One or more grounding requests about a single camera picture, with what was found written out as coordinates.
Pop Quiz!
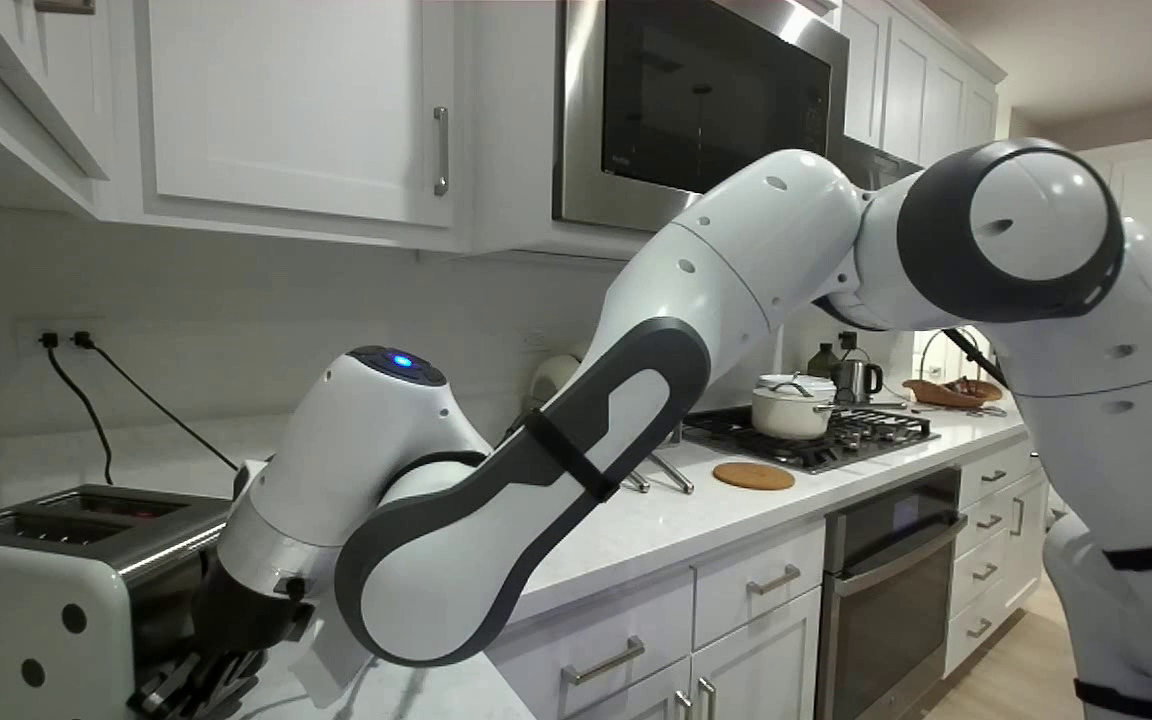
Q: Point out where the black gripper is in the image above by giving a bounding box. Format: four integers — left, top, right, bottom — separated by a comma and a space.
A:
134, 565, 321, 720

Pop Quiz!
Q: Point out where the silver toaster with dotted side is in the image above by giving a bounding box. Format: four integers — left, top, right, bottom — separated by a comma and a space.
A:
0, 482, 239, 720

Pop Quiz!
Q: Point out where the round cork trivet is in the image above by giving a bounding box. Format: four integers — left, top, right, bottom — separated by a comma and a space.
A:
708, 458, 801, 495

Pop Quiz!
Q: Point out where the white upper cabinet door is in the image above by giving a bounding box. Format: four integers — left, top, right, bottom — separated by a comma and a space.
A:
134, 0, 465, 234

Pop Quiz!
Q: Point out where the white microwave cabinet surround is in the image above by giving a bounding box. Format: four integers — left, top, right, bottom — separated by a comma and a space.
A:
455, 0, 569, 256

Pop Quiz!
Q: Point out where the white lidded pot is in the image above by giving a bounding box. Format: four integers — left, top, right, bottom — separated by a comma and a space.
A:
750, 371, 841, 445

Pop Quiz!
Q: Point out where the stainless steel oven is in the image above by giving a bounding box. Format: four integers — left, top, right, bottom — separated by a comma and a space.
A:
818, 466, 968, 720

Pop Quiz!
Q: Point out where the dark green bottle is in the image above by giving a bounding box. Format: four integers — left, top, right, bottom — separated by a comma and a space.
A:
806, 340, 845, 384

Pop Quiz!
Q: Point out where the black gas stove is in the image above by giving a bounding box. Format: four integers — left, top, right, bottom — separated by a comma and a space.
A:
679, 399, 936, 475

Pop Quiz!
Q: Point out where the dark metal kettle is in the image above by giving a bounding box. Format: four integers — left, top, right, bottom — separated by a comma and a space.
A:
830, 329, 888, 414

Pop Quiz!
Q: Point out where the stainless steel microwave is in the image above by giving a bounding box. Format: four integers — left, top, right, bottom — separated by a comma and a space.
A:
551, 0, 854, 237

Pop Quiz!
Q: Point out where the brown woven basket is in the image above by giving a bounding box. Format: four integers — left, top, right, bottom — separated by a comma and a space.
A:
906, 378, 1007, 416

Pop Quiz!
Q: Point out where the dark range hood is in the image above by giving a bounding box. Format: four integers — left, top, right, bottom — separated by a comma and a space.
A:
841, 128, 927, 194

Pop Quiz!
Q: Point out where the white upper cabinet row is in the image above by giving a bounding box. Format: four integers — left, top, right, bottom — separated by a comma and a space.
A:
841, 0, 1014, 170

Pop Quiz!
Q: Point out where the black toaster cord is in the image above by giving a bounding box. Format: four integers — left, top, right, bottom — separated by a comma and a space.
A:
38, 329, 119, 494

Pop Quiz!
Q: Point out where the black rice cooker cord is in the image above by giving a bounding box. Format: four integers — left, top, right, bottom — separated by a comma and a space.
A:
68, 329, 249, 475

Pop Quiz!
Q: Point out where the steel oven door handle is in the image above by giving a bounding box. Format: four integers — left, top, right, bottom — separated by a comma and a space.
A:
830, 514, 965, 600

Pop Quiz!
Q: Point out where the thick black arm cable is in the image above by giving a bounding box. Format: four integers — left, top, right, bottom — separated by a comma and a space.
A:
936, 319, 1007, 393

